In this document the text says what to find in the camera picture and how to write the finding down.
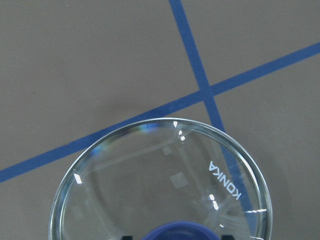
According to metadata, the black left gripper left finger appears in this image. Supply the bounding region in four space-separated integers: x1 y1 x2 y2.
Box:
121 235 133 240

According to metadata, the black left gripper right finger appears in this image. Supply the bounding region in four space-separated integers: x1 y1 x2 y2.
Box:
221 234 235 240

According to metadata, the glass pot lid purple knob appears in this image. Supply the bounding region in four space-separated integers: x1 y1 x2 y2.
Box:
48 118 273 240

